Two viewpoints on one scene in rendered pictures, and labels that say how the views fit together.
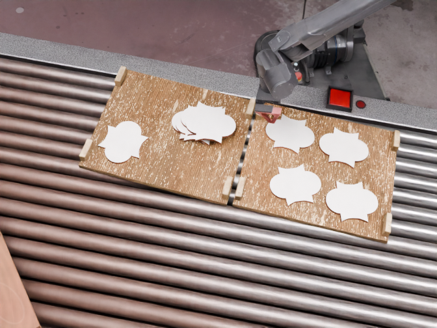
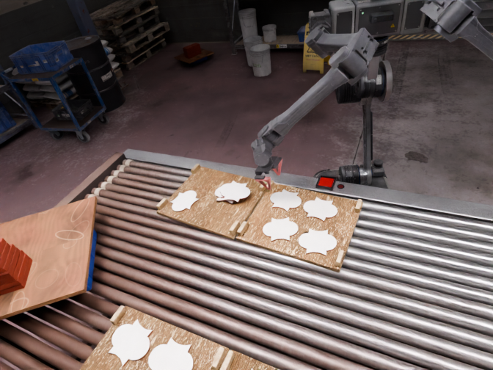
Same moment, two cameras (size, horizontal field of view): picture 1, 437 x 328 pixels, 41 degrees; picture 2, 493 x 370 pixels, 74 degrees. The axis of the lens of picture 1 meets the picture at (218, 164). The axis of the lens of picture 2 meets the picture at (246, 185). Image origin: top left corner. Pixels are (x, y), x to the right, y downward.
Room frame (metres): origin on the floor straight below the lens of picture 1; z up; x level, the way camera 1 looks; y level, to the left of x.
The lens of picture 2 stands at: (-0.01, -0.51, 1.93)
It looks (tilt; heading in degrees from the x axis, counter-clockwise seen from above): 41 degrees down; 27
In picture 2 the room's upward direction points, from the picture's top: 12 degrees counter-clockwise
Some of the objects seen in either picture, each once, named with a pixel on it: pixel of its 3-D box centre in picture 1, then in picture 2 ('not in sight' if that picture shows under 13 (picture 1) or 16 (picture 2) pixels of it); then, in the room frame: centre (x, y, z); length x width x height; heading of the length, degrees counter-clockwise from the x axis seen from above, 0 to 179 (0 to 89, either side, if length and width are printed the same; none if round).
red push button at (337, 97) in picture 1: (339, 99); (326, 183); (1.11, -0.34, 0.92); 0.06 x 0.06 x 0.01; 86
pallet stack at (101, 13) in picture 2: not in sight; (128, 33); (5.17, 3.91, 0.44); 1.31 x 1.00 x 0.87; 176
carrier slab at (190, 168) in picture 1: (171, 133); (213, 197); (0.92, 0.14, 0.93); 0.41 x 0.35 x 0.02; 81
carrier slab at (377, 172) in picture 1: (318, 168); (300, 221); (0.86, -0.28, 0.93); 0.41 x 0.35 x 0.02; 82
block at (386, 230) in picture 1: (387, 224); (340, 258); (0.70, -0.45, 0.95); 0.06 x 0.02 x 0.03; 172
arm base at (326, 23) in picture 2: not in sight; (321, 31); (1.50, -0.25, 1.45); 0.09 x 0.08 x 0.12; 106
